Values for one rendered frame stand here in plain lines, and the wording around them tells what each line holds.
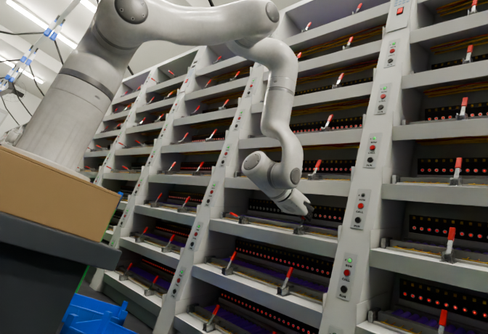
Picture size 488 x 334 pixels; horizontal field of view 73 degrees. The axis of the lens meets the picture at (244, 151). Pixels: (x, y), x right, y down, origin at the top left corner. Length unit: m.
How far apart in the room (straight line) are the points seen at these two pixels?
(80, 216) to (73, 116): 0.20
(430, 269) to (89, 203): 0.77
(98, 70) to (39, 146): 0.19
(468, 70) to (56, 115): 1.07
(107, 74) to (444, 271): 0.88
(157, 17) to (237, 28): 0.24
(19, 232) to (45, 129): 0.21
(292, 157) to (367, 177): 0.27
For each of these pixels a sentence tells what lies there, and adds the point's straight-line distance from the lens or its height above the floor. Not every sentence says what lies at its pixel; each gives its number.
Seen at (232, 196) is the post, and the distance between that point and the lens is 1.50.
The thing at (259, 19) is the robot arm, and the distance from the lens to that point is 0.96.
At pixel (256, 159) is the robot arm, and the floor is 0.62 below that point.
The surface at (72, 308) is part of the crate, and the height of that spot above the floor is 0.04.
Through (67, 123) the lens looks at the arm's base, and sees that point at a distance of 0.74.
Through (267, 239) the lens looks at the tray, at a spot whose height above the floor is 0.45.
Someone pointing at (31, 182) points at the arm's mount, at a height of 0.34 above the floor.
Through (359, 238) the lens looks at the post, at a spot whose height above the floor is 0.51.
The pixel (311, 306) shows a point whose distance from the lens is 1.05.
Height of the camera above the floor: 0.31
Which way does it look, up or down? 20 degrees up
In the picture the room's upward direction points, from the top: 19 degrees clockwise
